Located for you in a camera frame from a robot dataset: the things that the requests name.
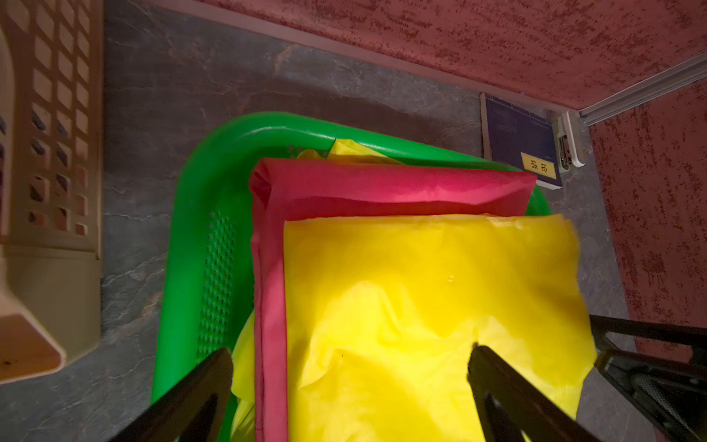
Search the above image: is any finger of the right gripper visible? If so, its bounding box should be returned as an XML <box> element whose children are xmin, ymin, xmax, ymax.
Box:
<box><xmin>589</xmin><ymin>315</ymin><xmax>706</xmax><ymax>368</ymax></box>

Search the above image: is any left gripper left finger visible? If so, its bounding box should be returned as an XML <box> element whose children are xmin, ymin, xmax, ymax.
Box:
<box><xmin>112</xmin><ymin>348</ymin><xmax>233</xmax><ymax>442</ymax></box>

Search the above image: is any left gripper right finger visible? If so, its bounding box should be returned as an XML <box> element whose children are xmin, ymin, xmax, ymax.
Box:
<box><xmin>467</xmin><ymin>344</ymin><xmax>597</xmax><ymax>441</ymax></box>

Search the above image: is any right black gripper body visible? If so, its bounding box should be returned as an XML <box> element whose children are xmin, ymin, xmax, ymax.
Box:
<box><xmin>595</xmin><ymin>349</ymin><xmax>706</xmax><ymax>441</ymax></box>

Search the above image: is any yellow duck raincoat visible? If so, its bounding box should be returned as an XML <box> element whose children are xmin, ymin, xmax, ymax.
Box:
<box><xmin>230</xmin><ymin>139</ymin><xmax>401</xmax><ymax>441</ymax></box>

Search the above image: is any plain yellow raincoat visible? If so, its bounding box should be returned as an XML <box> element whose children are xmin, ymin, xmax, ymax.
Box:
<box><xmin>284</xmin><ymin>215</ymin><xmax>597</xmax><ymax>441</ymax></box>

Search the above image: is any pink raincoat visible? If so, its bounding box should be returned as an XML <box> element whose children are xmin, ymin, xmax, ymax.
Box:
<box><xmin>250</xmin><ymin>158</ymin><xmax>551</xmax><ymax>441</ymax></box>

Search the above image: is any green plastic basket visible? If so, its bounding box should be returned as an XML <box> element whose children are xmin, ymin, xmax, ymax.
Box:
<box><xmin>150</xmin><ymin>110</ymin><xmax>553</xmax><ymax>442</ymax></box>

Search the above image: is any dark blue notebook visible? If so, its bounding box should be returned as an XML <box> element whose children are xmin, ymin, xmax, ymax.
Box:
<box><xmin>480</xmin><ymin>93</ymin><xmax>563</xmax><ymax>190</ymax></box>

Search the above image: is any beige plastic file organizer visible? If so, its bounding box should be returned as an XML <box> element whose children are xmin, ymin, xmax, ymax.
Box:
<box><xmin>1</xmin><ymin>0</ymin><xmax>104</xmax><ymax>384</ymax></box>

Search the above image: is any right aluminium corner post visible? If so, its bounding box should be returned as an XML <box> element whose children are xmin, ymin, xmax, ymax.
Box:
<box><xmin>579</xmin><ymin>52</ymin><xmax>706</xmax><ymax>125</ymax></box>

